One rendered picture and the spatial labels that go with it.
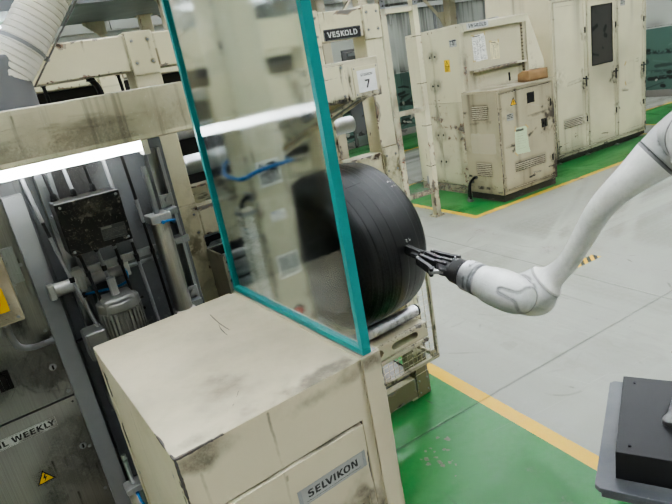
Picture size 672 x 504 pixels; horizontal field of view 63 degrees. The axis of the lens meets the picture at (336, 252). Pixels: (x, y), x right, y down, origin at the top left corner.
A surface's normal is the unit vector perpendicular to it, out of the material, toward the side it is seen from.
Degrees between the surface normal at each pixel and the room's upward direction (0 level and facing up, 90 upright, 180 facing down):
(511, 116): 90
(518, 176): 90
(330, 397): 90
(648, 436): 2
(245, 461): 90
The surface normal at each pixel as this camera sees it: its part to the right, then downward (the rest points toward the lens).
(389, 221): 0.49, -0.27
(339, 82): 0.58, 0.16
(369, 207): 0.36, -0.49
